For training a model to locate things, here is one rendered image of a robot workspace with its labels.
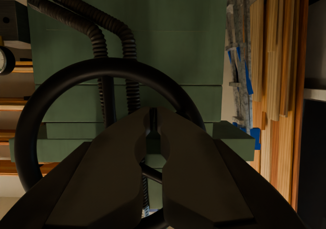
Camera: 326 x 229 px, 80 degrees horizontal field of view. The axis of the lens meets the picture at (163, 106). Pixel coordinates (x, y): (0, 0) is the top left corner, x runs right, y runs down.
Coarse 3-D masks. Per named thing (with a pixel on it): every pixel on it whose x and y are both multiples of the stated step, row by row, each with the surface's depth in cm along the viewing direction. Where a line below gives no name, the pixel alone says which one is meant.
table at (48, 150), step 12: (216, 132) 53; (228, 132) 53; (240, 132) 53; (12, 144) 47; (48, 144) 47; (60, 144) 47; (72, 144) 47; (156, 144) 44; (228, 144) 48; (240, 144) 48; (252, 144) 48; (12, 156) 48; (48, 156) 48; (60, 156) 48; (156, 156) 38; (240, 156) 49; (252, 156) 49
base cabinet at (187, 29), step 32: (96, 0) 43; (128, 0) 43; (160, 0) 43; (192, 0) 43; (224, 0) 43; (32, 32) 43; (64, 32) 44; (160, 32) 44; (192, 32) 44; (224, 32) 44; (64, 64) 45; (160, 64) 45; (192, 64) 45
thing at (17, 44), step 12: (0, 0) 39; (12, 0) 39; (0, 12) 39; (12, 12) 40; (24, 12) 42; (0, 24) 40; (12, 24) 40; (24, 24) 42; (12, 36) 40; (24, 36) 42; (24, 48) 50
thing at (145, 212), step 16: (32, 0) 33; (48, 0) 34; (64, 0) 33; (80, 0) 33; (64, 16) 32; (80, 16) 33; (96, 16) 32; (112, 16) 32; (96, 32) 32; (112, 32) 32; (128, 32) 32; (96, 48) 32; (128, 48) 32; (128, 80) 33; (128, 96) 34; (144, 160) 37; (144, 192) 38; (144, 208) 38
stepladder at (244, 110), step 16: (240, 0) 115; (240, 16) 113; (240, 32) 114; (240, 48) 116; (240, 64) 119; (240, 80) 122; (240, 96) 126; (240, 112) 139; (240, 128) 127; (256, 128) 125; (256, 144) 126
